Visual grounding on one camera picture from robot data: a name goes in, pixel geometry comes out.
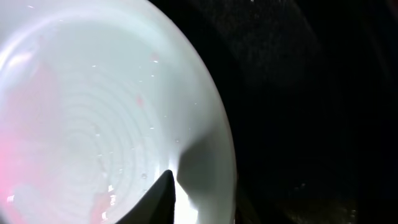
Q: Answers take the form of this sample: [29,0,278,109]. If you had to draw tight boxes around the light blue plate front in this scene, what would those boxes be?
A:
[1,0,236,223]

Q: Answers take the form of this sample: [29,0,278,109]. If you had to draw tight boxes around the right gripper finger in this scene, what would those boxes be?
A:
[117,170,176,224]

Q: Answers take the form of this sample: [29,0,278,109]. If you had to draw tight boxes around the round black serving tray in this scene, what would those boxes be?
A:
[155,0,397,223]

